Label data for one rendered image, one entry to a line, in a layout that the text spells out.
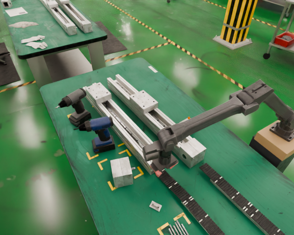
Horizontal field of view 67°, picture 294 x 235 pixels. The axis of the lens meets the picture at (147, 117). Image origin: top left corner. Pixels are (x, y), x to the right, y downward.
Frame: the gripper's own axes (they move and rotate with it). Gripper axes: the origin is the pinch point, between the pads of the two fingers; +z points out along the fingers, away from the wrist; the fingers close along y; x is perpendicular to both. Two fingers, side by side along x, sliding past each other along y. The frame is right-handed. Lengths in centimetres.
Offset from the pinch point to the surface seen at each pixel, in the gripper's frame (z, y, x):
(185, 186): 4.5, -5.0, 10.9
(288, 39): 49, -313, -92
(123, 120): -1.8, -2.2, -41.2
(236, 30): 54, -291, -167
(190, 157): -3.9, -14.0, 3.4
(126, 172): -5.1, 16.7, -7.1
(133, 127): -4.0, -2.5, -30.6
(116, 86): -4, -14, -71
